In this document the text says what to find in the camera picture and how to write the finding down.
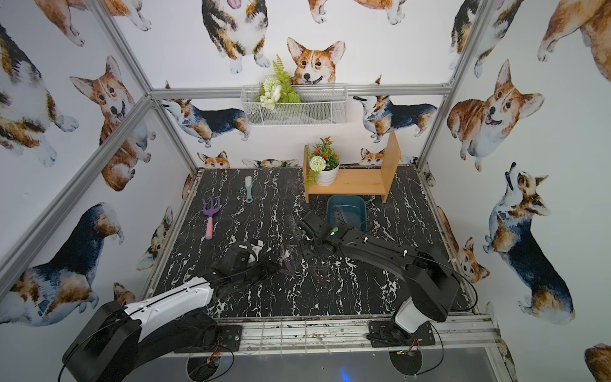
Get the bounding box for purple pink garden rake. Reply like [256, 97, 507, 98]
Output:
[202, 196, 222, 240]

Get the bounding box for white wire wall basket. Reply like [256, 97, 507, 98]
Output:
[240, 85, 348, 127]

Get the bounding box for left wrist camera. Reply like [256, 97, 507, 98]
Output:
[238, 242, 263, 264]

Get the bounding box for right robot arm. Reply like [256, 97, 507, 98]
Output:
[298, 212, 460, 334]

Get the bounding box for wooden desk shelf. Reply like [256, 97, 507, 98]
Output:
[303, 131, 401, 203]

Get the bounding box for potted flower white pot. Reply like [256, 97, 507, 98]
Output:
[306, 137, 341, 186]

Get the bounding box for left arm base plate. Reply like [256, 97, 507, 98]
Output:
[174, 325, 243, 353]

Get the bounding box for clear straight stencil ruler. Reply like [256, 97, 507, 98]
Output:
[332, 205, 361, 228]

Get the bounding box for green fern white flowers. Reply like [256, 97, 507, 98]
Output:
[254, 56, 301, 111]

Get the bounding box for teal plastic storage box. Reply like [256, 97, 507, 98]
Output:
[326, 195, 369, 232]

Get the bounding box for teal cleaning brush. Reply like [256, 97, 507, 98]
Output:
[244, 176, 253, 204]

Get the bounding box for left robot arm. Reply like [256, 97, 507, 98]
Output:
[61, 242, 281, 381]

